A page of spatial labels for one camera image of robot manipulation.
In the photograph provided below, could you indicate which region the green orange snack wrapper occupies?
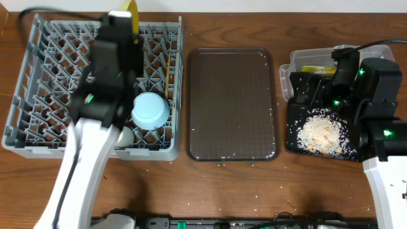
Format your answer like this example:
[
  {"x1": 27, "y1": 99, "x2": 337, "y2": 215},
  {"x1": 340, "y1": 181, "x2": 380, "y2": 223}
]
[{"x1": 301, "y1": 66, "x2": 336, "y2": 74}]

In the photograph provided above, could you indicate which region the rice and shell pile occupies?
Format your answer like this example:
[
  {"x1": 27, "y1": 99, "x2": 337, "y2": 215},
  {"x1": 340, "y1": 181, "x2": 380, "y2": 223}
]
[{"x1": 292, "y1": 107, "x2": 360, "y2": 158}]

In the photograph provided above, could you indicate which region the yellow plate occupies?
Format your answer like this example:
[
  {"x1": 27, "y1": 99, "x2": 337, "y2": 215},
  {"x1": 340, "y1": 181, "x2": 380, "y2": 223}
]
[{"x1": 120, "y1": 0, "x2": 139, "y2": 45}]

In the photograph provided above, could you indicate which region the light blue bowl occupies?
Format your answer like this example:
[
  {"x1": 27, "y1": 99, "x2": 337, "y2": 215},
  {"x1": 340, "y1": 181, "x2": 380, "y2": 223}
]
[{"x1": 131, "y1": 92, "x2": 170, "y2": 130}]

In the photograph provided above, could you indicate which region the small white cup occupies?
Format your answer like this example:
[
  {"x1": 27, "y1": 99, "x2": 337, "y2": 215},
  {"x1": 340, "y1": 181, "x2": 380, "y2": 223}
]
[{"x1": 115, "y1": 127, "x2": 134, "y2": 149}]

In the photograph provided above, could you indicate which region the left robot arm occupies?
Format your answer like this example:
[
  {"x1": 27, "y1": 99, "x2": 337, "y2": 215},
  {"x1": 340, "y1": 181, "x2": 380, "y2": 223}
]
[{"x1": 35, "y1": 10, "x2": 144, "y2": 228}]

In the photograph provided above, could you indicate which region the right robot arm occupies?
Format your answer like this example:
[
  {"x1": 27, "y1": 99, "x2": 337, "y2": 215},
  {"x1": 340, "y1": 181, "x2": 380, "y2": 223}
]
[{"x1": 280, "y1": 45, "x2": 406, "y2": 228}]

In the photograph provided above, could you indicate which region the grey dishwasher rack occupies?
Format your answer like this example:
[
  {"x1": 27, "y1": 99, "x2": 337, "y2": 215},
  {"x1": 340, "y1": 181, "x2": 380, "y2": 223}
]
[{"x1": 2, "y1": 15, "x2": 185, "y2": 161}]

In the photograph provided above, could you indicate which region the black rectangular tray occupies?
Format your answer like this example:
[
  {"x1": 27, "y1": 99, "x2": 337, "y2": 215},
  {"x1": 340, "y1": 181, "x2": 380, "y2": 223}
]
[{"x1": 285, "y1": 96, "x2": 366, "y2": 162}]

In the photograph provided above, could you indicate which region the clear plastic bin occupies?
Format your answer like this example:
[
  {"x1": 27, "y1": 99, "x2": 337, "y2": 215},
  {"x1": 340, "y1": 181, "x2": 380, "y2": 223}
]
[{"x1": 279, "y1": 45, "x2": 395, "y2": 102}]

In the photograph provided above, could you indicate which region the dark brown serving tray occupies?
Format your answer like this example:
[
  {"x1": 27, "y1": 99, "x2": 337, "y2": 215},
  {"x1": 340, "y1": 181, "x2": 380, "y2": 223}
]
[{"x1": 186, "y1": 47, "x2": 281, "y2": 162}]

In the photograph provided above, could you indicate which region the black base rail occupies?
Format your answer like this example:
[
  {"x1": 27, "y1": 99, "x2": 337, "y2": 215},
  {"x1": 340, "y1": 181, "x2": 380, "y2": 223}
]
[{"x1": 92, "y1": 211, "x2": 379, "y2": 229}]

